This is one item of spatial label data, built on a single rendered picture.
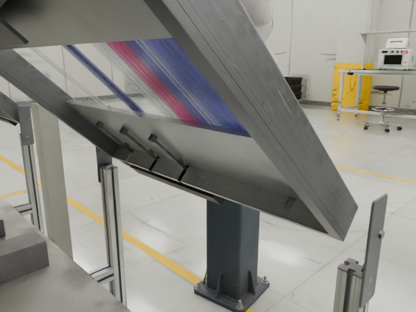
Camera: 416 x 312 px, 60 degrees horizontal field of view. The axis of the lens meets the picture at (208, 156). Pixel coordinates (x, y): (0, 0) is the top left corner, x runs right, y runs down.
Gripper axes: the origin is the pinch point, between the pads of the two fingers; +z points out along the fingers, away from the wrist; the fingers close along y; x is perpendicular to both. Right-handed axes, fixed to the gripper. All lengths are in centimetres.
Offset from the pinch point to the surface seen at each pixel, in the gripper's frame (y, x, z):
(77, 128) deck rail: 30.0, 15.9, 7.5
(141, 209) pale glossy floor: 128, -96, 9
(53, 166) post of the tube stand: 57, 3, 18
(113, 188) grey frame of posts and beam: 32.9, -5.3, 14.9
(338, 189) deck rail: -38.0, 11.3, 3.7
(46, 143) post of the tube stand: 57, 9, 13
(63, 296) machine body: -13.4, 22.9, 34.8
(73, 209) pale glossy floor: 159, -73, 31
